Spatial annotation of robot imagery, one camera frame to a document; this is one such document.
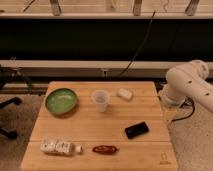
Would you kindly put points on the black office chair base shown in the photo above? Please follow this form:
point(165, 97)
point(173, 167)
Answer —
point(15, 100)

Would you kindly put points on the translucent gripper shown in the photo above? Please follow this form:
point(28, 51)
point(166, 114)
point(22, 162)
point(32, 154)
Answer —
point(170, 109)

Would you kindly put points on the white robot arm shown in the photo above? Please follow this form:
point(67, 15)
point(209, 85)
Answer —
point(187, 80)

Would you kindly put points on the white ceramic cup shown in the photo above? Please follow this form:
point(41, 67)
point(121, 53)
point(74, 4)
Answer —
point(101, 100)

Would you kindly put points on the white soap bar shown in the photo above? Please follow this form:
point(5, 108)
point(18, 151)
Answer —
point(125, 94)

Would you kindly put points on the black eraser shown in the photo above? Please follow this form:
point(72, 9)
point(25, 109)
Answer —
point(136, 130)

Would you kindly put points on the green bowl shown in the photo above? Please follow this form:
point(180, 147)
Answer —
point(61, 101)

